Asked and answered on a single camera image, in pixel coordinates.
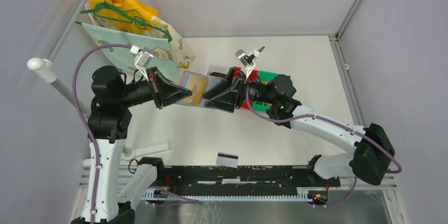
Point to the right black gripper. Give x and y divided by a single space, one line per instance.
224 97

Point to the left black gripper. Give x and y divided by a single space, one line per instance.
170 92

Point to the tan leather card holder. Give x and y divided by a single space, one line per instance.
212 81

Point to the silver magnetic stripe card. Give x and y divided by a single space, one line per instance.
227 159

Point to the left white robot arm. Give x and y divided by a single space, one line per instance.
107 129

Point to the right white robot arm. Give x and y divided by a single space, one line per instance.
368 152

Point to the white plastic bin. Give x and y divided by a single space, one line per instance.
216 68

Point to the red plastic bin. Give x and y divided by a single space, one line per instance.
245 105

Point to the cream patterned cloth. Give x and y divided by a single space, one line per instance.
180 52

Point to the green plastic bin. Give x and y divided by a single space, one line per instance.
261 77

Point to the green clothes hanger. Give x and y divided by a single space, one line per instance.
122 14

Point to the yellow garment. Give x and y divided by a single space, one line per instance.
141 19

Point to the light green patterned cloth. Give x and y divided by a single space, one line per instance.
124 59

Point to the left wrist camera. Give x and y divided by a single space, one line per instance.
142 59

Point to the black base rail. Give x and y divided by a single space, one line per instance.
241 181

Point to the white cable duct strip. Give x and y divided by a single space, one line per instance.
157 195

